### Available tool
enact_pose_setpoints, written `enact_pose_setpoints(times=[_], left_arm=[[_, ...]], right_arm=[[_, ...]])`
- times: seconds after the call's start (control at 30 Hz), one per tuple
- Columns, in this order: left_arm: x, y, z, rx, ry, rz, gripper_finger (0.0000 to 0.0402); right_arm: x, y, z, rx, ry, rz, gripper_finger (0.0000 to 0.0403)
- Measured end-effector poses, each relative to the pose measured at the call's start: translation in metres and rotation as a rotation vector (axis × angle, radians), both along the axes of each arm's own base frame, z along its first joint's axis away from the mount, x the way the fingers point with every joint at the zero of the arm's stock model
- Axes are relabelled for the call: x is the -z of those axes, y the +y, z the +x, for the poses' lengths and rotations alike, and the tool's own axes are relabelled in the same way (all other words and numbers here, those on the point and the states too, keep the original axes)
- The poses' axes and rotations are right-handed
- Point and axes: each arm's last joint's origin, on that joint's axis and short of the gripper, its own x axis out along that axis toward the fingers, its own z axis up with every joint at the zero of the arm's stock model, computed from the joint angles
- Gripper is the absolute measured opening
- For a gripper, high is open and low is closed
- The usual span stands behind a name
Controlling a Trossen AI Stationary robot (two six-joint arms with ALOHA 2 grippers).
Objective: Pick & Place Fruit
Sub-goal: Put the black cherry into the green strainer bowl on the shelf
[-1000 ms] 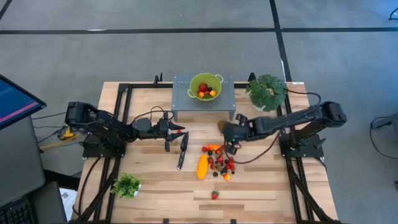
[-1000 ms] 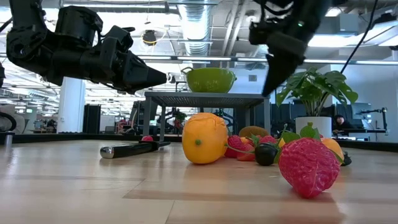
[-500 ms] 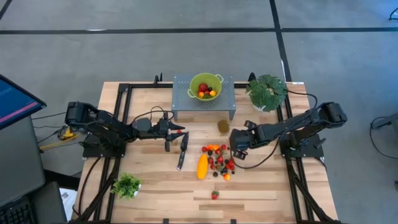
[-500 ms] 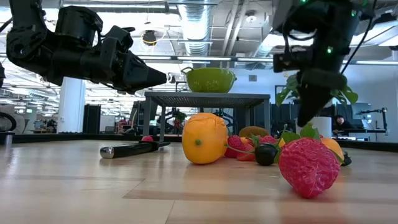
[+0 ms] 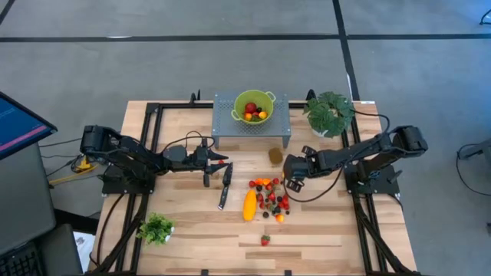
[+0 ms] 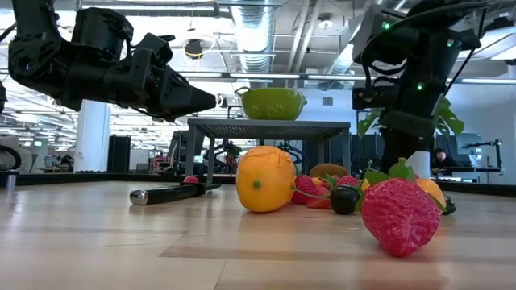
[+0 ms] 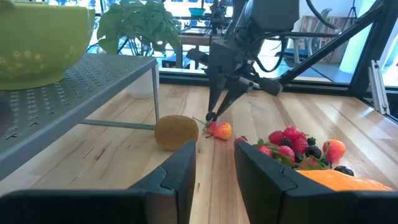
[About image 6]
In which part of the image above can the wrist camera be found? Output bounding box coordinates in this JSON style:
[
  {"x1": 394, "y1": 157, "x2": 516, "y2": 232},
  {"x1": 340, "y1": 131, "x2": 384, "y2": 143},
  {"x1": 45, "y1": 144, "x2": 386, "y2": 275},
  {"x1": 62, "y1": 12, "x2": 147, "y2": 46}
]
[
  {"x1": 352, "y1": 86, "x2": 400, "y2": 110},
  {"x1": 136, "y1": 34, "x2": 177, "y2": 69}
]

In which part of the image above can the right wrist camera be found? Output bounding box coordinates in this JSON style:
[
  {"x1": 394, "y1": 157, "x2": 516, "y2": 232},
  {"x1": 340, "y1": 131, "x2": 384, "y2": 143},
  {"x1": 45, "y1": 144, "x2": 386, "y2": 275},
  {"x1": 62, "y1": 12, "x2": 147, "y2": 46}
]
[{"x1": 352, "y1": 86, "x2": 400, "y2": 110}]

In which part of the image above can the large black toy grape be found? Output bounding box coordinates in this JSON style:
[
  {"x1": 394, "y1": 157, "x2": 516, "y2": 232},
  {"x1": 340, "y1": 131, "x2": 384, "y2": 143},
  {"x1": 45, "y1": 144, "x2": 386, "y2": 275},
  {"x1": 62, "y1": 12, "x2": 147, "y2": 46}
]
[{"x1": 329, "y1": 184, "x2": 362, "y2": 216}]

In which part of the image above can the small black toy berry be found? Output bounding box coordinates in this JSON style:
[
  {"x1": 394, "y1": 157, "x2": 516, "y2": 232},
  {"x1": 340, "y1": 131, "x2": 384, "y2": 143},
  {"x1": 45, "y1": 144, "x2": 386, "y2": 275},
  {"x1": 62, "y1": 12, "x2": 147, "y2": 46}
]
[{"x1": 441, "y1": 198, "x2": 458, "y2": 216}]

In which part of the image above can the black round wheel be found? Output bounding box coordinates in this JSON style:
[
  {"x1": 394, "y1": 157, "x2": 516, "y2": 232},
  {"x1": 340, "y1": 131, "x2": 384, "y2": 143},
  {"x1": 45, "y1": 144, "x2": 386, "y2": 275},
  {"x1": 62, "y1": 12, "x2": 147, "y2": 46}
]
[{"x1": 0, "y1": 144, "x2": 23, "y2": 171}]

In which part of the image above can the black aluminium table frame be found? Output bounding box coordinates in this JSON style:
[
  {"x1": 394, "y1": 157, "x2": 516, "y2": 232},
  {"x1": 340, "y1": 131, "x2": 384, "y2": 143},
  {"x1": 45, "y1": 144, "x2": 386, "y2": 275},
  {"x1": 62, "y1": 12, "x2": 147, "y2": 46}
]
[{"x1": 15, "y1": 172, "x2": 516, "y2": 198}]

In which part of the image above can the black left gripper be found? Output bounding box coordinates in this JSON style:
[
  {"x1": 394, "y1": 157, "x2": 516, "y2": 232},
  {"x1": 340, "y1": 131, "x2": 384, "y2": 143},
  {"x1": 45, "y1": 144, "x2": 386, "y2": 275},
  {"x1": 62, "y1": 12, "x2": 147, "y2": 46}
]
[{"x1": 127, "y1": 48, "x2": 218, "y2": 123}]

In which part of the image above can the large plant in white pot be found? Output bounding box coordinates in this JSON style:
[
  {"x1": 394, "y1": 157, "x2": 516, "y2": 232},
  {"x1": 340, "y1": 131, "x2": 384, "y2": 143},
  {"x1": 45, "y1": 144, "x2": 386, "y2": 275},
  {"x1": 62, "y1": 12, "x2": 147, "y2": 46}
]
[{"x1": 357, "y1": 96, "x2": 466, "y2": 180}]

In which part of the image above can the black-handled kitchen knife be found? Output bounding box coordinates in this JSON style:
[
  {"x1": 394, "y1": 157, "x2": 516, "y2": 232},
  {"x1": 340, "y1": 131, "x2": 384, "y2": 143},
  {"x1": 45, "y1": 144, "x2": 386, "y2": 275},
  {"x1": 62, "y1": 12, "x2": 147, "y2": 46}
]
[{"x1": 129, "y1": 182, "x2": 223, "y2": 207}]

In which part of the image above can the black cabinet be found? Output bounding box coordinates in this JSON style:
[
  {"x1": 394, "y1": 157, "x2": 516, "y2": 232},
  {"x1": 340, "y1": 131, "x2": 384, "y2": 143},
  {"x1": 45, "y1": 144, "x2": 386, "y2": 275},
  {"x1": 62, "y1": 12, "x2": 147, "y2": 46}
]
[{"x1": 106, "y1": 134, "x2": 132, "y2": 174}]

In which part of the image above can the silver metal post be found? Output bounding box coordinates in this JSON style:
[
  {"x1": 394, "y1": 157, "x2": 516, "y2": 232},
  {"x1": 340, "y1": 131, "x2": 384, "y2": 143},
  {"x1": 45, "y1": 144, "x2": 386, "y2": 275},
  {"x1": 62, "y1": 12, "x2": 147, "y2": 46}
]
[{"x1": 2, "y1": 169, "x2": 20, "y2": 190}]

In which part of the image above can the grey perforated metal stand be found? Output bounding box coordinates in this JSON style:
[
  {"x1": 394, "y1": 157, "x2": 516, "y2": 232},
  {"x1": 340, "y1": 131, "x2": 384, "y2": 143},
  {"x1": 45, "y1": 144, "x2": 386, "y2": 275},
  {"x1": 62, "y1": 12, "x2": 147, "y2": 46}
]
[{"x1": 185, "y1": 118, "x2": 352, "y2": 185}]

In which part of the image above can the background office desk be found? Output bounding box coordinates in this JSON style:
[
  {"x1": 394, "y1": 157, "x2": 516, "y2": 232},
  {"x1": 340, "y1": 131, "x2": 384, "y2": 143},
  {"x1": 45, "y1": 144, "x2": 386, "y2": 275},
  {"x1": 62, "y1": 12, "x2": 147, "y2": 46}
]
[{"x1": 431, "y1": 165, "x2": 505, "y2": 178}]

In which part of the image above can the background computer monitor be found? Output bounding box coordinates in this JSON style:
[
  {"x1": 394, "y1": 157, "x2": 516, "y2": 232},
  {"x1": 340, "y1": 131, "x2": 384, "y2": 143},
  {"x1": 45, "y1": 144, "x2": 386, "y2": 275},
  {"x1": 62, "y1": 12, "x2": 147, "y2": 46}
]
[{"x1": 454, "y1": 132, "x2": 484, "y2": 156}]

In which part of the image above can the green colander bowl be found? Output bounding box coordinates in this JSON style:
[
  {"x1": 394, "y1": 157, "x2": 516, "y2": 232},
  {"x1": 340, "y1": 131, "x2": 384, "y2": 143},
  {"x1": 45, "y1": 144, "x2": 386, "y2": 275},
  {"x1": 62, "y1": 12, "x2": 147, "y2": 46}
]
[{"x1": 235, "y1": 85, "x2": 308, "y2": 122}]

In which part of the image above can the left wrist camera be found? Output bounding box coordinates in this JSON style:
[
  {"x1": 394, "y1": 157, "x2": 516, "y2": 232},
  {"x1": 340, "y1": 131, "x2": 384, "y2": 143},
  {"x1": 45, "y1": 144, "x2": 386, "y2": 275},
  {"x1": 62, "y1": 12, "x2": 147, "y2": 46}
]
[{"x1": 136, "y1": 34, "x2": 177, "y2": 69}]

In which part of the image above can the silver ceiling duct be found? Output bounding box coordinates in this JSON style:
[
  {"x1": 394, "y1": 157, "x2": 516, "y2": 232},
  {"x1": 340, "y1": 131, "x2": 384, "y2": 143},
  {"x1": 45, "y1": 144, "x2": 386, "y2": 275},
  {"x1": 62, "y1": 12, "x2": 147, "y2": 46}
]
[{"x1": 230, "y1": 0, "x2": 283, "y2": 74}]

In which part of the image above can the dark machine with red parts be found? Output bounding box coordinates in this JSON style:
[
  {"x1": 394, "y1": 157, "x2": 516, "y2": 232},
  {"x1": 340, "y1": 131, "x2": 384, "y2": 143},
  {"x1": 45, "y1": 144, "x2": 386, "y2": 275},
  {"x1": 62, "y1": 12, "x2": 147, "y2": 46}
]
[{"x1": 213, "y1": 139, "x2": 245, "y2": 175}]

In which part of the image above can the brown toy kiwi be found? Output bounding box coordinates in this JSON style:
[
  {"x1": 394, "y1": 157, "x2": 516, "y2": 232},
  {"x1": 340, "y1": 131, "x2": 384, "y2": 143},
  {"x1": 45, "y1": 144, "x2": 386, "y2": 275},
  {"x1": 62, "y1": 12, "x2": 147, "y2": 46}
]
[{"x1": 309, "y1": 162, "x2": 351, "y2": 180}]

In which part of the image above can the black ceiling device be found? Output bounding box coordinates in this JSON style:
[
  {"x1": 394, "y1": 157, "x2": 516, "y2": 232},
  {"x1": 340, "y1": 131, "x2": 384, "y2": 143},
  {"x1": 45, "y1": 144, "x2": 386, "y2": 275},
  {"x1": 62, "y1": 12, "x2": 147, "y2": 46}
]
[{"x1": 184, "y1": 38, "x2": 205, "y2": 60}]

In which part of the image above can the large toy strawberry with leaves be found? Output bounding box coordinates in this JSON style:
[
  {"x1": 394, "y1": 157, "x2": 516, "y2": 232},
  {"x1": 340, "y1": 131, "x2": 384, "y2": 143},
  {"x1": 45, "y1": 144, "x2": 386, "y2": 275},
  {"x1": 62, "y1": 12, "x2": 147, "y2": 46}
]
[{"x1": 354, "y1": 158, "x2": 443, "y2": 259}]

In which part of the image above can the white building column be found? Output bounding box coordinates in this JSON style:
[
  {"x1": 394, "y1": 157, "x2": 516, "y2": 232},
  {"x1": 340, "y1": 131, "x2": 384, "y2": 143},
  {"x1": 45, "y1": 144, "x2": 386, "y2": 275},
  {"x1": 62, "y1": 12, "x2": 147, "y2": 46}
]
[{"x1": 73, "y1": 99, "x2": 112, "y2": 174}]

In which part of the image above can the long yellow toy fruit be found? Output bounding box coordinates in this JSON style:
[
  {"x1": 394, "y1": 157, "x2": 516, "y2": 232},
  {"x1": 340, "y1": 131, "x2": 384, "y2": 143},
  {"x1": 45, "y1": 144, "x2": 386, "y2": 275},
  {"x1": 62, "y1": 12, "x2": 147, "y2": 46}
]
[{"x1": 235, "y1": 145, "x2": 298, "y2": 213}]

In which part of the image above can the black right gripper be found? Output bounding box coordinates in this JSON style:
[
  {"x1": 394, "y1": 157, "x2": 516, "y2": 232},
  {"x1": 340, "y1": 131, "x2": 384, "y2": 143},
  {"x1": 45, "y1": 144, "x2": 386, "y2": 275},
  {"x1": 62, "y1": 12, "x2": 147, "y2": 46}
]
[{"x1": 381, "y1": 76, "x2": 448, "y2": 174}]

